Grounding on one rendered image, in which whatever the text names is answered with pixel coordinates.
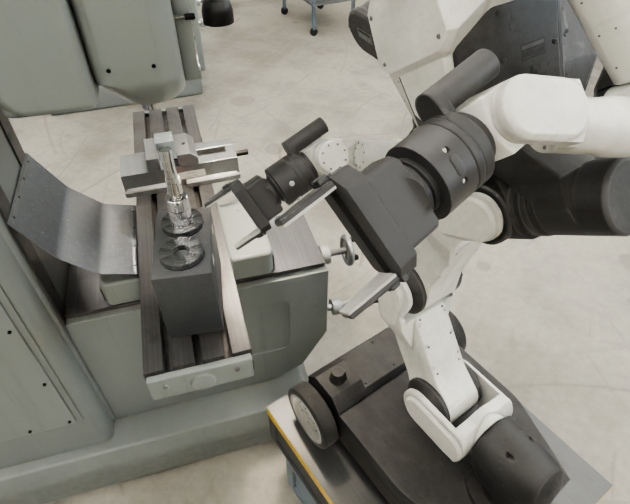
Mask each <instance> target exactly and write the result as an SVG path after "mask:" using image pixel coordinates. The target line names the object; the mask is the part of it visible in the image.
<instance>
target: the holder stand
mask: <svg viewBox="0 0 630 504"><path fill-rule="evenodd" d="M191 212H192V216H193V221H192V222H191V223H190V224H189V225H187V226H184V227H176V226H174V225H172V224H171V220H170V217H169V213H168V211H159V212H157V219H156V229H155V240H154V250H153V260H152V270H151V283H152V286H153V289H154V292H155V295H156V298H157V301H158V304H159V307H160V310H161V313H162V316H163V319H164V322H165V325H166V328H167V331H168V334H169V337H171V338H172V337H179V336H187V335H194V334H201V333H209V332H216V331H223V330H224V319H223V298H222V277H221V261H220V256H219V251H218V245H217V240H216V235H215V229H214V224H213V218H212V213H211V208H210V207H208V208H206V207H197V208H191Z"/></svg>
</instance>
